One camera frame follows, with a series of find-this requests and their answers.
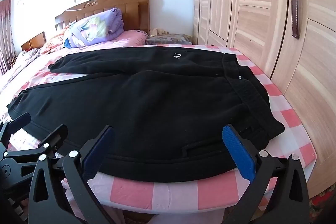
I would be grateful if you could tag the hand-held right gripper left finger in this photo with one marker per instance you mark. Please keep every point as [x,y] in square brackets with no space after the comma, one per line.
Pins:
[98,151]

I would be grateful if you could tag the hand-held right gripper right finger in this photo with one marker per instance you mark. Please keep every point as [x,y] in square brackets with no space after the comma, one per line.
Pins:
[238,154]

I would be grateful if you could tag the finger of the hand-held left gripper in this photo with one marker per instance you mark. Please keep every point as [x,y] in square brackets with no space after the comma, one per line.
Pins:
[16,122]
[53,136]

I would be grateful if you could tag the black pants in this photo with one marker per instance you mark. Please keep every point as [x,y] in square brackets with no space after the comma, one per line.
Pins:
[147,98]

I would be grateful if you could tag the bed with pink checkered sheet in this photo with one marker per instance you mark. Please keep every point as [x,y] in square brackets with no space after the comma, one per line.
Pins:
[183,188]

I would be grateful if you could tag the brown bedside cabinet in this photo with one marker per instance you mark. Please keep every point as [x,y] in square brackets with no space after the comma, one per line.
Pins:
[32,42]

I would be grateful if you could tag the orange floral pillow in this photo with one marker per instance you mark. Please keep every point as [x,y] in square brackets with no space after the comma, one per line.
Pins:
[53,42]

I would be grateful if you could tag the patterned red curtain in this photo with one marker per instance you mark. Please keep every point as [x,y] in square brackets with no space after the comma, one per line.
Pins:
[5,35]

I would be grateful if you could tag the folded purple floral quilt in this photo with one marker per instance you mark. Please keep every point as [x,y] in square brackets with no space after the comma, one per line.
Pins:
[99,27]

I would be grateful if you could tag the pink pillow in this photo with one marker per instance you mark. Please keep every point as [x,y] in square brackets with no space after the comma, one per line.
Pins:
[132,37]

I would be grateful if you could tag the stool with patterned cover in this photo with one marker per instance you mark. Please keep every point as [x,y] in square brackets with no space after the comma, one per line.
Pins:
[170,39]

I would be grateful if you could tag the light wooden wardrobe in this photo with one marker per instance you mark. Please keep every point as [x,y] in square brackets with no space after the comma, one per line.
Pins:
[262,16]

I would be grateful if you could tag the wooden headboard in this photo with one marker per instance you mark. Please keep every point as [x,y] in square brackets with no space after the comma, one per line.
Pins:
[131,7]

